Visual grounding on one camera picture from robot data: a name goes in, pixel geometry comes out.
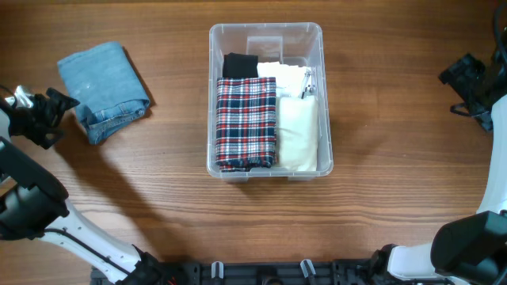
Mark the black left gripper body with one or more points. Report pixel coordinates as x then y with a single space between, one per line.
24 123

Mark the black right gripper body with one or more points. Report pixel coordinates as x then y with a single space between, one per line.
468 74

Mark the blue denim jeans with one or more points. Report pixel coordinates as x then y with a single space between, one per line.
108 89

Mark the white printed t-shirt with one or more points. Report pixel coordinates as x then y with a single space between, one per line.
291 81

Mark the cream garment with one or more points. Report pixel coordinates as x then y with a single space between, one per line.
297 133

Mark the black garment with tape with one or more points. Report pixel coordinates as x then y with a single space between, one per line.
240 66

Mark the red plaid shirt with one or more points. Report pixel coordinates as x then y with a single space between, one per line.
245 124

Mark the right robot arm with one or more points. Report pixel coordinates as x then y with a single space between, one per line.
470 250

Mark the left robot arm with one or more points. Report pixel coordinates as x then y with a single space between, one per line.
37 207

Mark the clear plastic storage container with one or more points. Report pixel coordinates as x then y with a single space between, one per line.
297 43

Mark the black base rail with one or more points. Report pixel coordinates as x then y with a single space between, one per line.
338 272

